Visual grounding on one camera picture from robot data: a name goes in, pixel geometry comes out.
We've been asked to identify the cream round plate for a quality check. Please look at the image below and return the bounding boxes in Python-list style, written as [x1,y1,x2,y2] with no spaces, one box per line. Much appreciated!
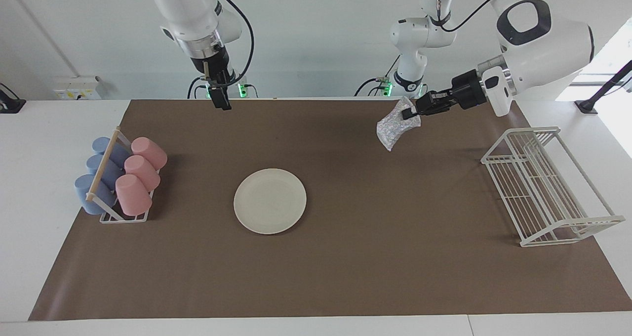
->
[234,168,308,236]

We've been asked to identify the pink plastic cup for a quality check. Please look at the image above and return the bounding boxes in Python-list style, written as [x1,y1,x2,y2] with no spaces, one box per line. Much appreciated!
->
[123,155,161,192]
[130,136,168,171]
[115,173,153,217]

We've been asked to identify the blue plastic cup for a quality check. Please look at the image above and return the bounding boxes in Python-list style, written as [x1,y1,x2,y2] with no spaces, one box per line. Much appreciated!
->
[91,136,131,169]
[74,174,118,215]
[86,154,124,191]

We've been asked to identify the cup rack with wooden rod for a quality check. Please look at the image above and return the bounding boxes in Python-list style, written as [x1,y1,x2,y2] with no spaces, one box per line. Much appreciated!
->
[85,126,160,224]

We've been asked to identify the black angled stand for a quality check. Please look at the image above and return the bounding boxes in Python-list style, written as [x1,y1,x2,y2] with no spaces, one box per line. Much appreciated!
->
[575,59,632,115]

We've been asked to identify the brown table mat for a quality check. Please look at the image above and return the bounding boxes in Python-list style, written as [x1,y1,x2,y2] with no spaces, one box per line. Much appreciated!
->
[28,98,632,322]

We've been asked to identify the black table clamp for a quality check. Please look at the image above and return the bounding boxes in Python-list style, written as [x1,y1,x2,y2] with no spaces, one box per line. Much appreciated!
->
[0,82,27,115]

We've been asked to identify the black right base cable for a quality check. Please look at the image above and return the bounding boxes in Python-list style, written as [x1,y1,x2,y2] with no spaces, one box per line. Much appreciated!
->
[187,76,210,100]

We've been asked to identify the black base cable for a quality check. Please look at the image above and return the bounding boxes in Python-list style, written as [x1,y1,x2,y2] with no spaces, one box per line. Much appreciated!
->
[354,54,401,97]
[187,76,210,100]

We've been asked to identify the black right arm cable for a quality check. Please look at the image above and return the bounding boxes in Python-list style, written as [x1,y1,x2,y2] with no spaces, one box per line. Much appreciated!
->
[216,0,256,87]

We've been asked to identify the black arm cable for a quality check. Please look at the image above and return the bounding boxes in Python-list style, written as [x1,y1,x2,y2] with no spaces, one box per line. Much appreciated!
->
[216,0,256,87]
[416,0,530,33]

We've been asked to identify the black left base cable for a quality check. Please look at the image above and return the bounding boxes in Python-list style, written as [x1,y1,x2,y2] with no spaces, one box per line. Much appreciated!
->
[354,54,401,97]

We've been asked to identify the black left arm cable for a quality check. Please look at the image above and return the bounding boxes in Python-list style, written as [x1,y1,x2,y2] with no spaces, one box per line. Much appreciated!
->
[416,0,530,33]

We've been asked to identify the white wire dish rack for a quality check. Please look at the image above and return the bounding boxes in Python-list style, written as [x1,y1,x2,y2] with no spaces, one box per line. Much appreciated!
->
[480,126,626,248]

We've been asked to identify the white wall socket box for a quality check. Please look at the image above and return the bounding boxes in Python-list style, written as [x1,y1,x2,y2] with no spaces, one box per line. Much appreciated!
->
[52,76,103,101]

